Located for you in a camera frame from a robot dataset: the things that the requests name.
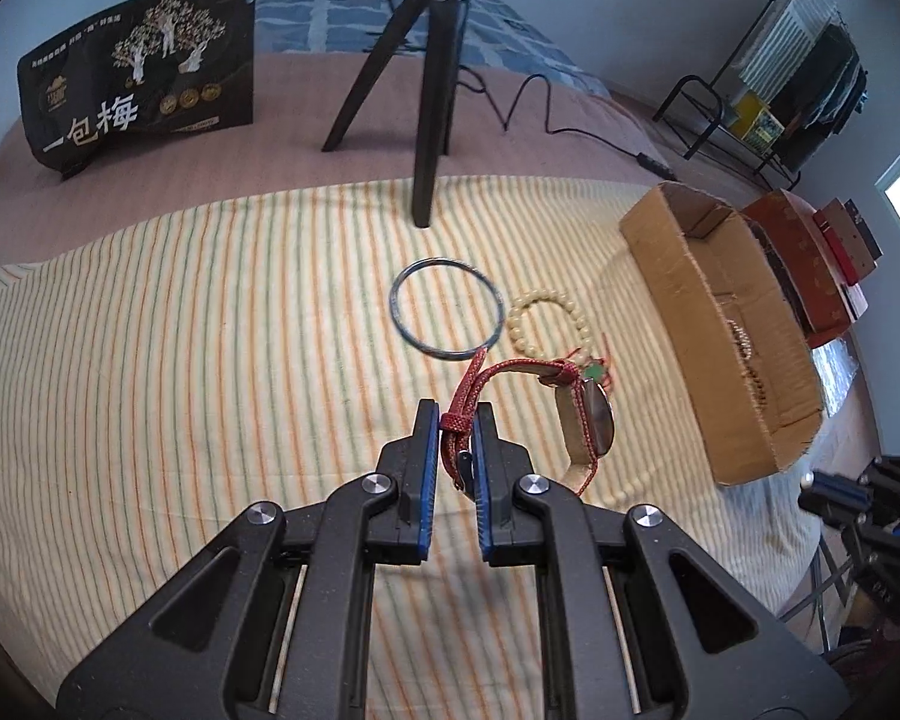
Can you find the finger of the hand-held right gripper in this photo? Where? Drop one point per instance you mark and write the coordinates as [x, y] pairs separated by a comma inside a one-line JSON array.
[[836, 495]]

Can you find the pink blanket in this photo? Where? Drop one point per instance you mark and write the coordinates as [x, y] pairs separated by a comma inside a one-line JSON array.
[[292, 127]]

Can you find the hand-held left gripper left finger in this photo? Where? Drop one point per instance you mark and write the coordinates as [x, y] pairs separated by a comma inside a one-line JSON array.
[[427, 480]]

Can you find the blue bangle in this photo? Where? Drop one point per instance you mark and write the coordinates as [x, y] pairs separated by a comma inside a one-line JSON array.
[[392, 307]]

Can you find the small dark red box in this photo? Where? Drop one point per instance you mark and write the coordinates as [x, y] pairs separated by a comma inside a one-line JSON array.
[[847, 240]]

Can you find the cardboard box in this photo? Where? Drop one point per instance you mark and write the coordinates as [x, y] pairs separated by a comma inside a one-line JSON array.
[[690, 300]]

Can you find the black snack bag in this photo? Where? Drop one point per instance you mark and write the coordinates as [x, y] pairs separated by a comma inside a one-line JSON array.
[[142, 75]]

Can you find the striped bed sheet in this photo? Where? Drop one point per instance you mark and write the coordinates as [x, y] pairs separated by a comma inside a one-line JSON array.
[[195, 360]]

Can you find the black clothes rack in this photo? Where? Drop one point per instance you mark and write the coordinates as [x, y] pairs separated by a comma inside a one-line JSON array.
[[690, 90]]

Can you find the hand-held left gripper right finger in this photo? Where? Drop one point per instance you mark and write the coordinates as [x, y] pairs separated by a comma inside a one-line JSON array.
[[483, 480]]

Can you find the blue plaid cloth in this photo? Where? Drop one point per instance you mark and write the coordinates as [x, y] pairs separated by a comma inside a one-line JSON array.
[[322, 15]]

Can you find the dark hanging clothes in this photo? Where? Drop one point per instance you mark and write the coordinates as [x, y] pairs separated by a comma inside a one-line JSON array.
[[825, 90]]

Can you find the clear plastic wrap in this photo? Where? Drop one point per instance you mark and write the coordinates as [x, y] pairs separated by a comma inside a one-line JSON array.
[[836, 379]]

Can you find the black tripod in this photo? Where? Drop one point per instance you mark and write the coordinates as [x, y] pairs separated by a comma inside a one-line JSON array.
[[431, 127]]

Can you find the yellow box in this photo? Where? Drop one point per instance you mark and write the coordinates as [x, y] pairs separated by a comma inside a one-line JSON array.
[[754, 120]]

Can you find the red patterned box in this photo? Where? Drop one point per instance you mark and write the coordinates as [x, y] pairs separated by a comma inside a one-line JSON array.
[[802, 262]]

